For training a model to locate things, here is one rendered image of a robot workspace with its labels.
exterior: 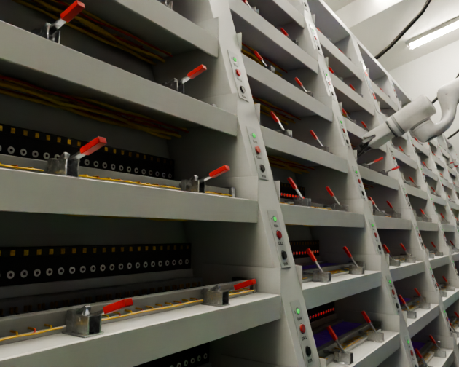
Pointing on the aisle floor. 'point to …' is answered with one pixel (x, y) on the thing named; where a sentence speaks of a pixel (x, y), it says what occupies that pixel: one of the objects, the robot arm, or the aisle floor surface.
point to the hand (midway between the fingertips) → (358, 151)
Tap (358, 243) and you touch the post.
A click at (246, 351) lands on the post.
